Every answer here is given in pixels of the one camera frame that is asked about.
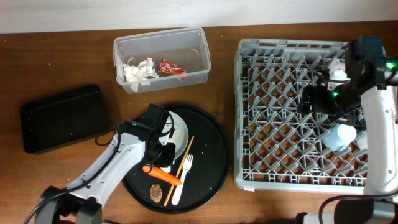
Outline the pink bowl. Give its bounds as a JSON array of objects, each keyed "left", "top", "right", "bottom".
[{"left": 328, "top": 58, "right": 349, "bottom": 81}]

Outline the small white tissue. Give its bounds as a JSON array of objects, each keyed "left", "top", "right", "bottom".
[{"left": 160, "top": 166, "right": 171, "bottom": 173}]

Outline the red snack wrapper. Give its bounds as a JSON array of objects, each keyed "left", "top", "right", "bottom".
[{"left": 158, "top": 58, "right": 187, "bottom": 75}]

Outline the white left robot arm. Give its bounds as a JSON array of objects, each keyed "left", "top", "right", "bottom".
[{"left": 26, "top": 104, "right": 188, "bottom": 223}]

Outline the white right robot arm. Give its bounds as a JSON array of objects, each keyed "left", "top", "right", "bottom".
[{"left": 295, "top": 37, "right": 397, "bottom": 223}]

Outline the clear plastic waste bin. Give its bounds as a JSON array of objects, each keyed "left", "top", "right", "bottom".
[{"left": 113, "top": 27, "right": 211, "bottom": 94}]

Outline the grey dishwasher rack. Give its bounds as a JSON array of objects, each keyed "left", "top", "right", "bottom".
[{"left": 234, "top": 39, "right": 368, "bottom": 194}]

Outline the grey bowl with food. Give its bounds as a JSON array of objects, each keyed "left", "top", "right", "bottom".
[{"left": 159, "top": 111, "right": 189, "bottom": 159}]

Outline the orange carrot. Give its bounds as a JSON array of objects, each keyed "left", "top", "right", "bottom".
[{"left": 142, "top": 165, "right": 181, "bottom": 186}]

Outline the white plastic fork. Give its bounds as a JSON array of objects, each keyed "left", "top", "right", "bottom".
[{"left": 171, "top": 154, "right": 193, "bottom": 205}]

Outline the round black tray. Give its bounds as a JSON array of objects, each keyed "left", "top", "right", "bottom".
[{"left": 122, "top": 103, "right": 230, "bottom": 214}]

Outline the brown nut shell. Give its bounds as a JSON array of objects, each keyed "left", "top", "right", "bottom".
[{"left": 149, "top": 184, "right": 163, "bottom": 203}]

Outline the white cup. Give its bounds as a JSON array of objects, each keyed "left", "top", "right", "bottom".
[
  {"left": 356, "top": 133, "right": 368, "bottom": 150},
  {"left": 322, "top": 124, "right": 357, "bottom": 151}
]

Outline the black rectangular bin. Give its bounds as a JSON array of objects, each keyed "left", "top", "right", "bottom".
[{"left": 20, "top": 84, "right": 109, "bottom": 154}]

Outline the wooden chopstick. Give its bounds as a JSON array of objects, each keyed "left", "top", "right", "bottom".
[{"left": 163, "top": 135, "right": 195, "bottom": 208}]

